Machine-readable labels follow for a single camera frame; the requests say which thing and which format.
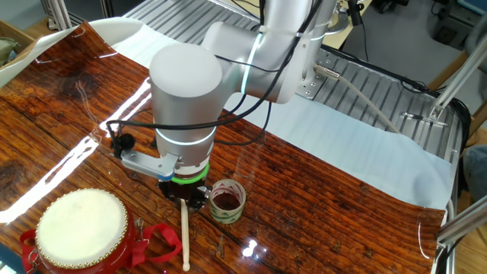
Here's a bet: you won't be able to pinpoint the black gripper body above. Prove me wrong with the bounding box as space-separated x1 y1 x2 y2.
158 177 212 202

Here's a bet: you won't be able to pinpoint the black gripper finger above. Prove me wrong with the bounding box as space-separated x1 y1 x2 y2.
158 182 183 209
189 185 212 211

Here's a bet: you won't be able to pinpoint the white wooden drumstick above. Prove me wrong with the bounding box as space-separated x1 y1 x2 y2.
180 199 191 272

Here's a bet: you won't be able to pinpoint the red drum with white skin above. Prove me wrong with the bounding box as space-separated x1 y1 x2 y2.
34 188 137 274

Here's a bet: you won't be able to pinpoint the printed tape roll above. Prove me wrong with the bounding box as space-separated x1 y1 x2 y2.
208 178 247 225

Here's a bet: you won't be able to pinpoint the black foam microphone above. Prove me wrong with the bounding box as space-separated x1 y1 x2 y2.
110 131 136 160

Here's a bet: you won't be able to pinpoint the glossy wood pattern mat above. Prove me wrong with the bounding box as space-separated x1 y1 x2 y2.
0 21 447 274

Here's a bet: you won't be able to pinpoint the white cloth sheet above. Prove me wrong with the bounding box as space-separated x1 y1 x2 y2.
89 17 454 211

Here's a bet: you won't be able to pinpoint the cardboard box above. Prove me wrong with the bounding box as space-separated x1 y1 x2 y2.
0 19 37 69

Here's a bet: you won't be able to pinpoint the short aluminium profile bar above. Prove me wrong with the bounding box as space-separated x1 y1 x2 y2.
436 197 487 248

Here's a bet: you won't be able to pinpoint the slanted aluminium profile bar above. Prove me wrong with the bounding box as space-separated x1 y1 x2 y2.
428 41 487 123

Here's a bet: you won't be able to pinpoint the dark equipment box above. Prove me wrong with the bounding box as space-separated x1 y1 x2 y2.
433 14 463 49

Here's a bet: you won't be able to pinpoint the green wrist adapter ring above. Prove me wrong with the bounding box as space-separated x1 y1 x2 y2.
170 162 211 186

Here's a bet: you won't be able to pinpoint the red ribbon strap loop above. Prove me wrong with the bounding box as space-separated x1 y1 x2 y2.
131 222 183 268
19 228 39 274

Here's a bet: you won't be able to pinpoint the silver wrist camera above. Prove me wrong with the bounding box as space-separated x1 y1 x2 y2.
119 148 183 182

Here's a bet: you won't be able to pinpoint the metal strap ring clasp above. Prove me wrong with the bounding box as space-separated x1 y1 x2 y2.
135 216 145 243

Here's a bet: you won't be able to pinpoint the black camera cable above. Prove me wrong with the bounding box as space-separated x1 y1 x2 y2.
105 0 324 148

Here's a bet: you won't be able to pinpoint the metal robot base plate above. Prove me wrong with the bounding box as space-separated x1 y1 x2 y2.
294 45 343 100

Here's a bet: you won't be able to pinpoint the beige hose with metal plug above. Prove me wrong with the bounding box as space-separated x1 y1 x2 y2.
314 63 400 134

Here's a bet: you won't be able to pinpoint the aluminium frame posts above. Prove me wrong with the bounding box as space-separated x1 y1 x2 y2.
40 0 73 31

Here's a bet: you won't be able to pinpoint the black mount post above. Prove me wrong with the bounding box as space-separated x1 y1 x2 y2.
346 0 364 27

